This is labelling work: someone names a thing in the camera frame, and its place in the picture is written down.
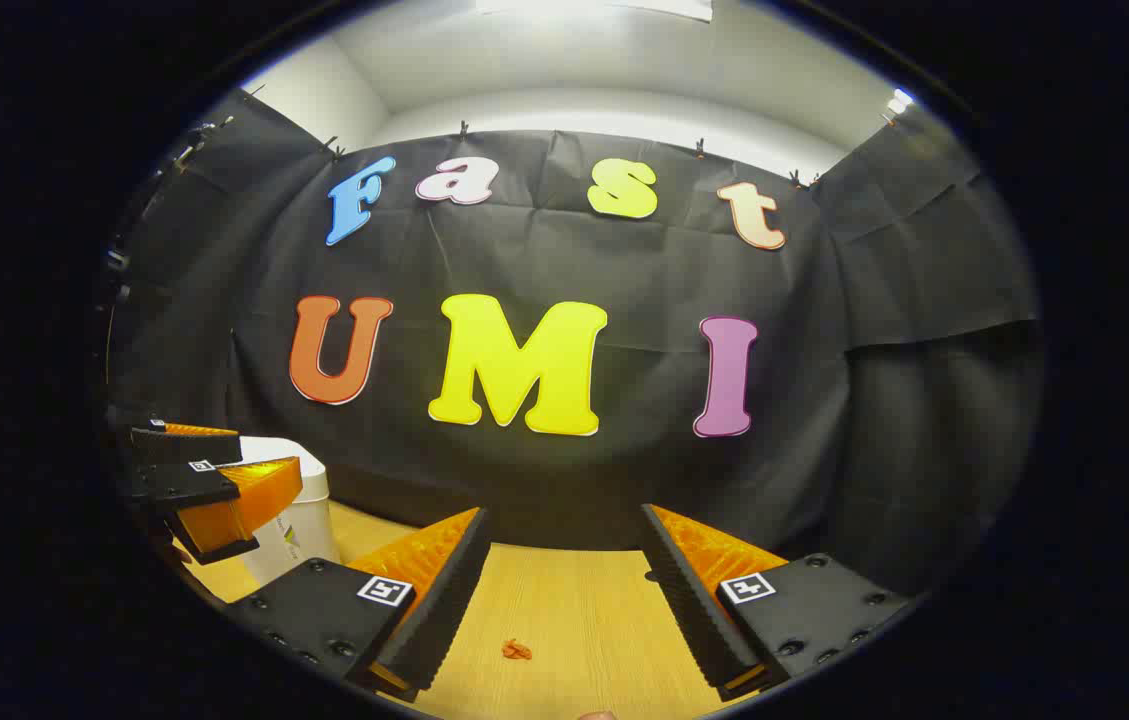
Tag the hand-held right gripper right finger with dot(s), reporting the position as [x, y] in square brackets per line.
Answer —
[689, 600]

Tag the black backdrop cloth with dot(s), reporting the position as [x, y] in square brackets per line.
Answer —
[564, 250]

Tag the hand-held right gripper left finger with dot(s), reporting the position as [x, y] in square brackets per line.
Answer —
[444, 600]

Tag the orange paper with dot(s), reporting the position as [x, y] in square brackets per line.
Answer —
[516, 650]

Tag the ceiling light panel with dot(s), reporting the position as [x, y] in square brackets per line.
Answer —
[594, 8]

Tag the wooden desktop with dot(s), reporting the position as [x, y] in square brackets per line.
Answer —
[574, 610]

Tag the white desktop garbage bin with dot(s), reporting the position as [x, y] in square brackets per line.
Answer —
[309, 530]

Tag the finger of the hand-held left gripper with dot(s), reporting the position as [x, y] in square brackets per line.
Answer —
[184, 448]
[179, 485]

